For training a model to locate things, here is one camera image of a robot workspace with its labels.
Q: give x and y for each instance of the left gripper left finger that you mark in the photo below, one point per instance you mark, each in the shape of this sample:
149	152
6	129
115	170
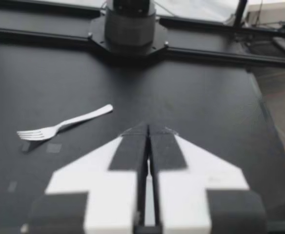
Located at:
108	200

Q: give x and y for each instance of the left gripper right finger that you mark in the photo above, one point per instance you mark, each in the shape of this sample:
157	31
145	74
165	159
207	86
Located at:
186	200

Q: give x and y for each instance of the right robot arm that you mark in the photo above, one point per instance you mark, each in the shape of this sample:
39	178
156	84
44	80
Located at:
130	29

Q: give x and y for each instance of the silver metal fork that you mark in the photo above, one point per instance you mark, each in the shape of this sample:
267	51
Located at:
48	134

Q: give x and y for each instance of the black frame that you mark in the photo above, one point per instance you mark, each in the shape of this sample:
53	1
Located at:
35	36

